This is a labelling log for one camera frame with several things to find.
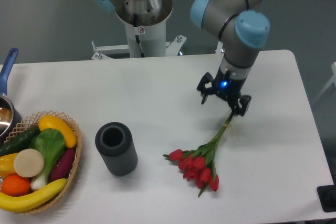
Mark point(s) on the orange fruit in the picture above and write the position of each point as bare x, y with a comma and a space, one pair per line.
15, 185

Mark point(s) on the white metal base frame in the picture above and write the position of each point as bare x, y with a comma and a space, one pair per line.
172, 48

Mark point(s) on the dark green cucumber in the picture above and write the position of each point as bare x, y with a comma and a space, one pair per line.
20, 141

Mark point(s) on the yellow banana lower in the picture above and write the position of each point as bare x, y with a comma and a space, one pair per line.
32, 200

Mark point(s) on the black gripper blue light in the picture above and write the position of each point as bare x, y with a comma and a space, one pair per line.
225, 88

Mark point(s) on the white furniture piece right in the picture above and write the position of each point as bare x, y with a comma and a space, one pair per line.
326, 86

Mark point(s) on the blue handled saucepan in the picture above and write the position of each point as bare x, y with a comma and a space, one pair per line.
9, 115

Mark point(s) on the dark grey ribbed vase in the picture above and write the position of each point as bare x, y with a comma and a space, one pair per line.
114, 143

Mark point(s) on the woven wicker basket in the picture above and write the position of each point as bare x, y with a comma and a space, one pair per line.
33, 120

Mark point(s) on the yellow bell pepper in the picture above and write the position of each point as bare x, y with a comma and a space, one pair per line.
7, 164

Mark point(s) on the green bok choy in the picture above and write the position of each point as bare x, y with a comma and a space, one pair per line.
51, 144

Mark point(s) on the beige round disc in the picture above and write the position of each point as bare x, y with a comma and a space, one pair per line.
28, 163

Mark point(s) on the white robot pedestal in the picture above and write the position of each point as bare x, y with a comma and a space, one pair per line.
145, 26

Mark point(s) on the purple sweet potato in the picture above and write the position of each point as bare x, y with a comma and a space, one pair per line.
64, 165

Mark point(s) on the black device at edge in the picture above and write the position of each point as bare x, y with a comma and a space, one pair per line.
327, 197

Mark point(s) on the red tulip bouquet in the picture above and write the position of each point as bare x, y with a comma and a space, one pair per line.
199, 165

